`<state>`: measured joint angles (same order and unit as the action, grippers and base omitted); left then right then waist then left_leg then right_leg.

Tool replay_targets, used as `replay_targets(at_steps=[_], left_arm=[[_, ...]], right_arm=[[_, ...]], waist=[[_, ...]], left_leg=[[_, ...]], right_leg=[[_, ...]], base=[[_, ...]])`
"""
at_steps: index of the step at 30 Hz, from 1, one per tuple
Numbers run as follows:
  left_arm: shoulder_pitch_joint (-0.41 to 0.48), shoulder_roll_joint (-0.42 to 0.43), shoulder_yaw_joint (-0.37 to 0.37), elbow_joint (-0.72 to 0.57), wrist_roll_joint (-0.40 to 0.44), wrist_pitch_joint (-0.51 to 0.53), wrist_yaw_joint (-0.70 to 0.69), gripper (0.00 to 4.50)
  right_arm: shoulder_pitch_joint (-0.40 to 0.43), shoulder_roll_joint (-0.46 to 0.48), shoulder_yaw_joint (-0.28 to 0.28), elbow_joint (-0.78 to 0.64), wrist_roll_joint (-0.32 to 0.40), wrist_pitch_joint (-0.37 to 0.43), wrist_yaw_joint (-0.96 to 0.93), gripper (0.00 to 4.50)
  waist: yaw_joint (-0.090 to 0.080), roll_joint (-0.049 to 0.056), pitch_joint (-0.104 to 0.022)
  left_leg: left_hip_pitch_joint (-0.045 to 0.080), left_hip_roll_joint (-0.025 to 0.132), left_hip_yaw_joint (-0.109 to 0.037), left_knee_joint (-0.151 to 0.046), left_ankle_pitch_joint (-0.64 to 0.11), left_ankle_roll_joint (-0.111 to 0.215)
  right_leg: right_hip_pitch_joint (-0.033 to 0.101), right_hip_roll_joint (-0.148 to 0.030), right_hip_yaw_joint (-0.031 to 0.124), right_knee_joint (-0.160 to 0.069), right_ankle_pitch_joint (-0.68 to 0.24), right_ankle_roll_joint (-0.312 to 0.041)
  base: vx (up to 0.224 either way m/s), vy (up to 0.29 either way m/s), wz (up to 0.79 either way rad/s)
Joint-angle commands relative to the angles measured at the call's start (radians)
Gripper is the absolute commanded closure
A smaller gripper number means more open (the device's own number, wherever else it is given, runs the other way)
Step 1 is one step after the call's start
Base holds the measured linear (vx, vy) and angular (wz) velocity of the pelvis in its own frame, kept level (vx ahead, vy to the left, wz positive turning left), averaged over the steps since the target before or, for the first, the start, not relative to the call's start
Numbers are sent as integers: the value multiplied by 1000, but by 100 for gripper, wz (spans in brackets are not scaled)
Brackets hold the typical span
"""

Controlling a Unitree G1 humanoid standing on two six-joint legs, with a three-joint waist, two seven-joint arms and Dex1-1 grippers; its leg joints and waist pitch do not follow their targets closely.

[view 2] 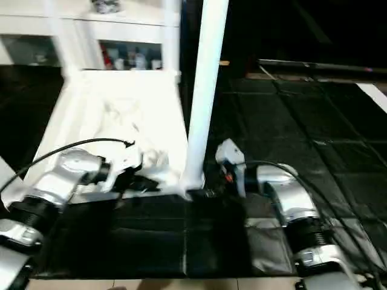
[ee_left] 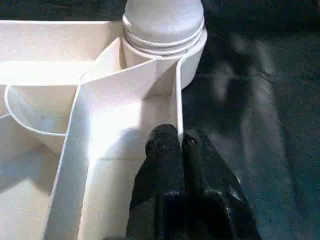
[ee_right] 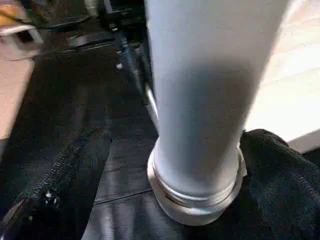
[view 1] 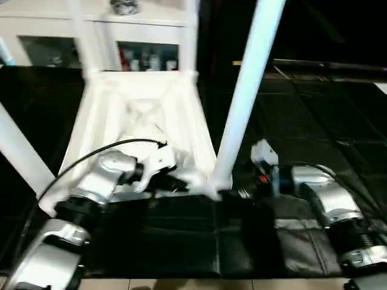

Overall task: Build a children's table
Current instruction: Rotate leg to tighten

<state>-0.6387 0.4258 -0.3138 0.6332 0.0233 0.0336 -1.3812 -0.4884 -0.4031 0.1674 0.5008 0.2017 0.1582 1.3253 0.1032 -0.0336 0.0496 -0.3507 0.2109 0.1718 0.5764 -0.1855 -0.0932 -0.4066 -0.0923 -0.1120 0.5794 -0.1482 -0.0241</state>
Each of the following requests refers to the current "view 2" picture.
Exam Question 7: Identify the white plastic table top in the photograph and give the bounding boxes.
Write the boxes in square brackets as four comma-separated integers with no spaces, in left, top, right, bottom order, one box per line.
[15,68,203,203]

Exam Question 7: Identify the black work mat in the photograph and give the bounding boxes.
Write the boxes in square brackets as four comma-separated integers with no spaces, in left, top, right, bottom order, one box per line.
[0,65,387,280]

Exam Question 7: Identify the small white jar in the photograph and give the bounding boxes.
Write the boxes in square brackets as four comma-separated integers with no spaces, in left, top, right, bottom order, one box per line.
[133,53,149,71]

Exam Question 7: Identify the small red bottle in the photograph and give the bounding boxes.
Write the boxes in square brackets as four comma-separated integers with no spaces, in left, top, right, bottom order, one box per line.
[103,48,117,71]

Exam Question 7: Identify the long black bar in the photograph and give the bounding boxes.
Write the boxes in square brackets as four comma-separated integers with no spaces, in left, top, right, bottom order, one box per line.
[257,59,387,74]

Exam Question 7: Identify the white glass-door cabinet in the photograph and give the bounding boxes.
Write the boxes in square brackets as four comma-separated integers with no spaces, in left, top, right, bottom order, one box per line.
[0,0,182,72]

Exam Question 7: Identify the large black cabinet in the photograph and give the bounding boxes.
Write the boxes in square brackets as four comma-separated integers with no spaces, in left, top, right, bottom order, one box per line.
[180,0,387,73]

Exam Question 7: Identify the white board strip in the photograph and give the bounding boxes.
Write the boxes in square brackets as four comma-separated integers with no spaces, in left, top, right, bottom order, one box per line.
[357,83,387,114]

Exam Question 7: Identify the small grey metal object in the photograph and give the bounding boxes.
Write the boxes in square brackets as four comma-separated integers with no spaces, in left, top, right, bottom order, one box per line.
[92,0,122,14]

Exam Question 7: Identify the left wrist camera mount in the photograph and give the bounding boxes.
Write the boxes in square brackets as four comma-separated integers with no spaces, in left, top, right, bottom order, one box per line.
[100,145,145,193]

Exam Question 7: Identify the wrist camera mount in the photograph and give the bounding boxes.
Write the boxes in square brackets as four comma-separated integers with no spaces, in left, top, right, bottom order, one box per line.
[215,138,246,173]
[100,145,145,193]

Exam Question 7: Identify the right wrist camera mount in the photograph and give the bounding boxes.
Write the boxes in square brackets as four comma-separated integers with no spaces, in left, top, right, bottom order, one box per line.
[215,138,246,173]

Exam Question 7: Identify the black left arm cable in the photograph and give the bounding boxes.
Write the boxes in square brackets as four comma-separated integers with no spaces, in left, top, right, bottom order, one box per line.
[0,138,135,194]

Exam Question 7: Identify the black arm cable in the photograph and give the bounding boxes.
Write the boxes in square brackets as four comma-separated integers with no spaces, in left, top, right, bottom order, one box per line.
[245,160,379,285]
[0,138,135,194]

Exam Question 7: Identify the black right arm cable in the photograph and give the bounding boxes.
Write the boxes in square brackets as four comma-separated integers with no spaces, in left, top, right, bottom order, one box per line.
[245,160,379,285]

